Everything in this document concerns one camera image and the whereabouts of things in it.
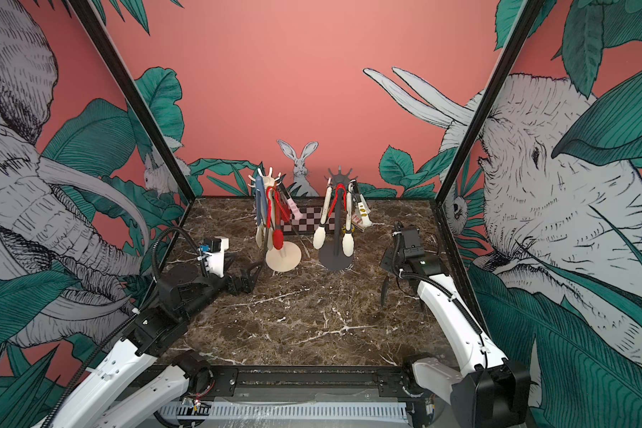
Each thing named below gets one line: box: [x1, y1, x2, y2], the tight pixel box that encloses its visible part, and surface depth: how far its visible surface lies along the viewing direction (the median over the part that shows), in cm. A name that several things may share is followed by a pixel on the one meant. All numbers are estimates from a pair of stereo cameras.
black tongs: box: [380, 275, 389, 307], surface depth 80 cm
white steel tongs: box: [341, 179, 357, 258], surface depth 78 cm
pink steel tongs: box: [283, 192, 304, 221], surface depth 81 cm
